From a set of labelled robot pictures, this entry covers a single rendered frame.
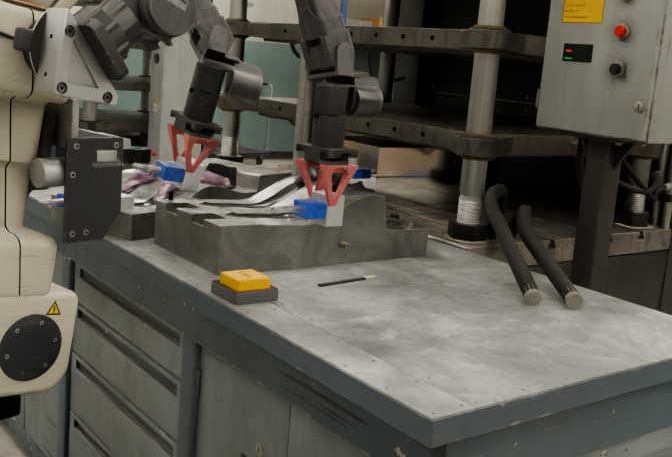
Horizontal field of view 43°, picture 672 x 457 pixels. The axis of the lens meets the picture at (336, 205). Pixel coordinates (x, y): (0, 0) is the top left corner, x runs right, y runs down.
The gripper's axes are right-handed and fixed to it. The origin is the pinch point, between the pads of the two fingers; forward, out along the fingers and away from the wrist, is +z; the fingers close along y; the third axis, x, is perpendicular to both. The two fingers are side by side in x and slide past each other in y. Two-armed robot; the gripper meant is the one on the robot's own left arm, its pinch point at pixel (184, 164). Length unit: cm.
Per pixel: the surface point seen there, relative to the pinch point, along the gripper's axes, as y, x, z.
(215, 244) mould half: -18.6, 0.2, 9.2
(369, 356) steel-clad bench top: -64, 0, 8
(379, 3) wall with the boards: 661, -555, -84
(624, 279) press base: -13, -136, 9
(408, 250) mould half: -19.7, -44.6, 5.9
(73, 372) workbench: 38, -6, 63
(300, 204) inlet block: -28.7, -7.5, -2.7
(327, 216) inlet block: -31.2, -11.9, -1.9
